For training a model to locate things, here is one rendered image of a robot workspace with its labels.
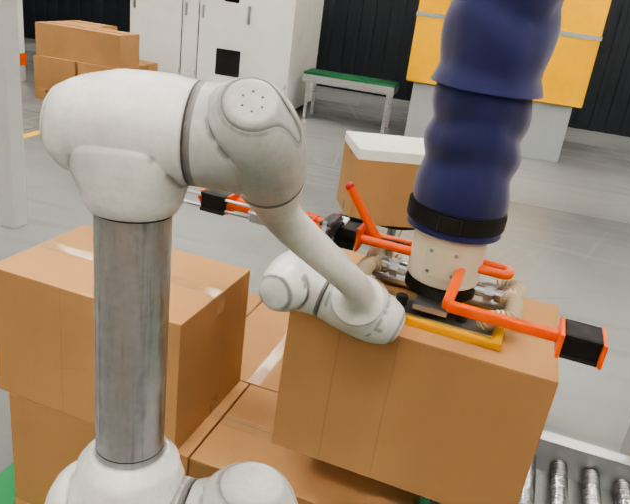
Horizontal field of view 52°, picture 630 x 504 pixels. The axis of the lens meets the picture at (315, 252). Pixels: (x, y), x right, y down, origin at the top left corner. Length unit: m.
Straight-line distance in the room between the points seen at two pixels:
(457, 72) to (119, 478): 0.96
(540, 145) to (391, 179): 5.67
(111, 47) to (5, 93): 3.92
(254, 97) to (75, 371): 1.32
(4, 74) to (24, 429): 2.78
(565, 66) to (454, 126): 7.39
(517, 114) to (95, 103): 0.88
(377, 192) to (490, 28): 2.12
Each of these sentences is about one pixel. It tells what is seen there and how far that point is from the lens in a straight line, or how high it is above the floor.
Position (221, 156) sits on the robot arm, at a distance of 0.76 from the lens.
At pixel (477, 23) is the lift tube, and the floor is 1.73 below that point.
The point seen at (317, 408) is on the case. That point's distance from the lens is 1.61.
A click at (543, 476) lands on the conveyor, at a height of 0.49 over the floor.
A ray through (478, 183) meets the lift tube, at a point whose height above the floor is 1.42.
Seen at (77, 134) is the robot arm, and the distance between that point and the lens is 0.82.
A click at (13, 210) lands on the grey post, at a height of 0.13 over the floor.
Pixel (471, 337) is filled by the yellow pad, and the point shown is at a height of 1.09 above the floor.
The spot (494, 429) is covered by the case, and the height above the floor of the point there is 0.91.
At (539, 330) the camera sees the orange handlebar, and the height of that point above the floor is 1.20.
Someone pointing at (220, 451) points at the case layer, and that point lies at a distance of 1.89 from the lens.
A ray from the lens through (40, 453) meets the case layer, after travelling 2.20.
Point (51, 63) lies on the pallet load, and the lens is 8.80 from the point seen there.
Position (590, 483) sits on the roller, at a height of 0.55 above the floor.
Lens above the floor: 1.76
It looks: 22 degrees down
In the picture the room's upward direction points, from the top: 8 degrees clockwise
